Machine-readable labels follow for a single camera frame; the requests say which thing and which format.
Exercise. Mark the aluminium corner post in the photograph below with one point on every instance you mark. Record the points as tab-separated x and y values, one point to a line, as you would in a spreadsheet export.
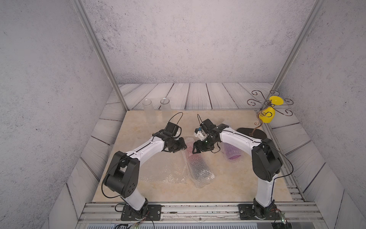
315	11
82	14

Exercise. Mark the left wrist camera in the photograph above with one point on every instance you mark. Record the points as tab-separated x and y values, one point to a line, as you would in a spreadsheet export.
173	129

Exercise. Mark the left aluminium corner post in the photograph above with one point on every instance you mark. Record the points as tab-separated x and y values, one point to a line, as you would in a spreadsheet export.
82	14

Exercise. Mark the yellow plastic wine glass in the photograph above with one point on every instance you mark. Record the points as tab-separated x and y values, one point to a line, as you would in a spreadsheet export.
268	114

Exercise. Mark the right aluminium corner post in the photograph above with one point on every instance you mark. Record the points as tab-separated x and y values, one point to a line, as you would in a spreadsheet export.
315	11

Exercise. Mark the black wire glass stand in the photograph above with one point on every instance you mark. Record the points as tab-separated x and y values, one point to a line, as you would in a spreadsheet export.
257	132

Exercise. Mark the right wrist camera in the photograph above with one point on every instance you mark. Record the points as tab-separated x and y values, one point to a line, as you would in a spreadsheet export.
199	133

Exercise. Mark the aluminium rail frame front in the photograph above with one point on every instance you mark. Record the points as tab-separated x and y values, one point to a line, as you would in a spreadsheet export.
220	215

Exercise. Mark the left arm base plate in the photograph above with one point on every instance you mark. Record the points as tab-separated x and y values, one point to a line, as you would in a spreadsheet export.
150	212

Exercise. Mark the clear bubble vase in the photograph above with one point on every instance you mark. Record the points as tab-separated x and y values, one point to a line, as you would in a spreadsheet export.
166	109

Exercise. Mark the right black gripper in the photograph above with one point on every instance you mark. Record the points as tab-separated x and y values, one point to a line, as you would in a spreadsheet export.
200	148

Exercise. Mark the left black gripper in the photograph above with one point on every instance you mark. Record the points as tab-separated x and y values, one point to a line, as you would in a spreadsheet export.
182	145

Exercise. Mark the pink bubble vase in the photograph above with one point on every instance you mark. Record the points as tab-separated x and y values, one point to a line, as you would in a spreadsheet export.
198	169

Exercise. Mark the purple bubble wrapped vase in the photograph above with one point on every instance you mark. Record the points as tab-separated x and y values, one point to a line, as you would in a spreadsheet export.
231	153

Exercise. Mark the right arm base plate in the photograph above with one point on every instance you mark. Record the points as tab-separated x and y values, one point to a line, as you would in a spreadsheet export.
251	211

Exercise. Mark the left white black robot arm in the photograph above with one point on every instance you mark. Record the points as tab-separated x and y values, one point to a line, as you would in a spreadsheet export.
123	172

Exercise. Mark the clear glass vase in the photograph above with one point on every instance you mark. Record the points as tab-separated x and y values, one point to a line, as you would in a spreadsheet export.
149	111

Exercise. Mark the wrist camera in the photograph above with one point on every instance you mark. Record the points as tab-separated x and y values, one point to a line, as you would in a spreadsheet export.
173	129
199	133

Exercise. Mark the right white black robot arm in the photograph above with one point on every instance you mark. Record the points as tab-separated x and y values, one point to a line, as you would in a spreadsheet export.
266	160

